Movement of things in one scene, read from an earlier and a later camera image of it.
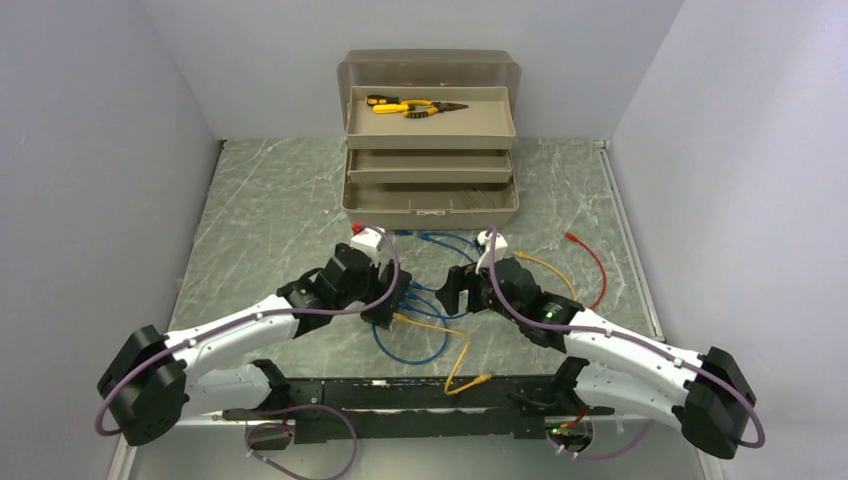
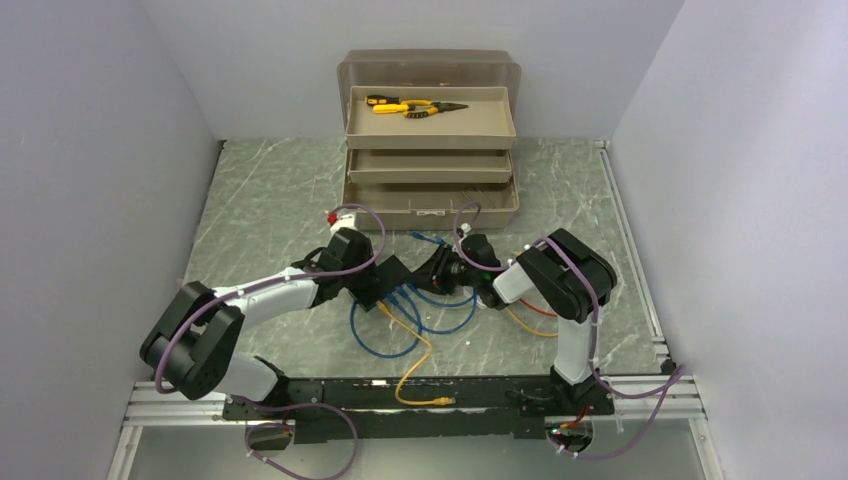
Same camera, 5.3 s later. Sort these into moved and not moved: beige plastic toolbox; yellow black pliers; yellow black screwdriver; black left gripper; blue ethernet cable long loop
Moved: blue ethernet cable long loop; black left gripper
Not moved: yellow black screwdriver; yellow black pliers; beige plastic toolbox
